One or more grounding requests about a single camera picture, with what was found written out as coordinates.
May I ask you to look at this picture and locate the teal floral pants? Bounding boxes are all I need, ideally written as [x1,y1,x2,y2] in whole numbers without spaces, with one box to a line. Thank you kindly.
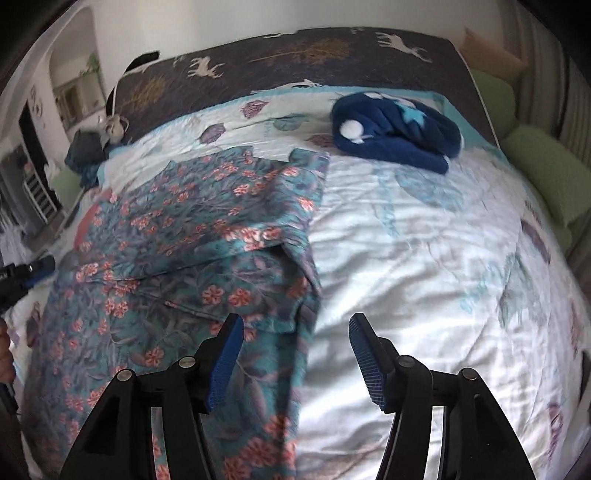
[21,145,331,480]

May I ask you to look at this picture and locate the crumpled dark blue cloth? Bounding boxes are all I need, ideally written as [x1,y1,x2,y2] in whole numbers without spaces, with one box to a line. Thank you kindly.
[65,129,110,188]

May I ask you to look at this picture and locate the white slatted rack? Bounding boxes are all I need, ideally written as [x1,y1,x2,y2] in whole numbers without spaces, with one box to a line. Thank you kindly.
[21,167,59,223]

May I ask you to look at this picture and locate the small green cushion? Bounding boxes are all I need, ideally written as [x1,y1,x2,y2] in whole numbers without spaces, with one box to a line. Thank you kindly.
[470,68,516,136]

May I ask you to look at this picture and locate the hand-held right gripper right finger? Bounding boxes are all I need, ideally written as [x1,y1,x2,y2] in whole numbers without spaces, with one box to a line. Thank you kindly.
[348,313,539,480]

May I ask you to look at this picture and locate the peach pillow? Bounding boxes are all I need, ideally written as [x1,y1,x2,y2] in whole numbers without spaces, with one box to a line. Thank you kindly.
[462,28,528,83]

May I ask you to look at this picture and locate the white leaf print quilt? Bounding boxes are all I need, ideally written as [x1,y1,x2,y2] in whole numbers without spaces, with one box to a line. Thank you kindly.
[0,85,591,480]

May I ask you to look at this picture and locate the person's left hand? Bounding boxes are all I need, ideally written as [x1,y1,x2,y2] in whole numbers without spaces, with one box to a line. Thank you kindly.
[0,318,14,385]

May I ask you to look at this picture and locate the large green cushion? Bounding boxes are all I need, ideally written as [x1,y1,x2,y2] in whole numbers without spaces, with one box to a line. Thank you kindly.
[501,126,586,228]

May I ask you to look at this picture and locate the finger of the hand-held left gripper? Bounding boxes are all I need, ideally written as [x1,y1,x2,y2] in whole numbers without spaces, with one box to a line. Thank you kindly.
[0,256,57,298]

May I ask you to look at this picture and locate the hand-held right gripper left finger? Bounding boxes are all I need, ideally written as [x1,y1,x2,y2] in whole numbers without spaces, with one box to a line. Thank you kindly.
[60,313,245,480]

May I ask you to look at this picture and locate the small white grey bundle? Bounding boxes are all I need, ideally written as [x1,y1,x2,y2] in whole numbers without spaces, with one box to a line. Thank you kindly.
[98,113,129,142]

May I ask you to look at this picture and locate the dark blue fleece garment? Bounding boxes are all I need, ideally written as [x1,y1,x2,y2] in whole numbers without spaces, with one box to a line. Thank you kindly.
[331,91,465,175]

